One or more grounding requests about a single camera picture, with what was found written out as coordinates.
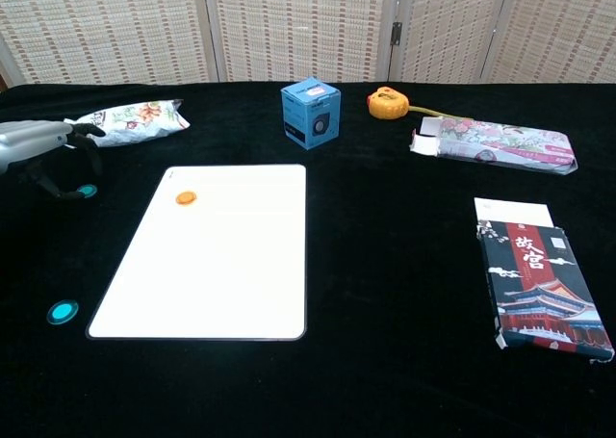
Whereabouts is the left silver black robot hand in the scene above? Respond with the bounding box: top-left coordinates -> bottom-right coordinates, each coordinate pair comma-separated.
0,119 -> 107,201

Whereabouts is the white snack bag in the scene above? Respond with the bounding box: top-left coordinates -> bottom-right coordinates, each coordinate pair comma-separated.
64,98 -> 191,148

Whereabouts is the white magnetic board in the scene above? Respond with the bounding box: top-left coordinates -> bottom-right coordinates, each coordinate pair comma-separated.
85,163 -> 308,342

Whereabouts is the blue cube carton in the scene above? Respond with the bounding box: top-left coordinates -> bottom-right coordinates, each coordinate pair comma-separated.
280,76 -> 342,151

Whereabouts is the bamboo folding screen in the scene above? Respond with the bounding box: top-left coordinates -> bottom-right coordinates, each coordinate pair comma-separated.
0,0 -> 616,86

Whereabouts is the yellow tape measure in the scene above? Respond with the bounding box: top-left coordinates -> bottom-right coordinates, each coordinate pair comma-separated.
367,86 -> 475,121

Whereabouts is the black velvet table cloth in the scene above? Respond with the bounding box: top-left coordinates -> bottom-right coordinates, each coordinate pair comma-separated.
0,80 -> 616,438

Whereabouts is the long floral print box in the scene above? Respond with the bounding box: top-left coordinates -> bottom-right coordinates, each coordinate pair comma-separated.
409,115 -> 579,176

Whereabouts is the dark palace print box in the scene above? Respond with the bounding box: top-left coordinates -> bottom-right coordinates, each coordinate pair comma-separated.
473,196 -> 616,365

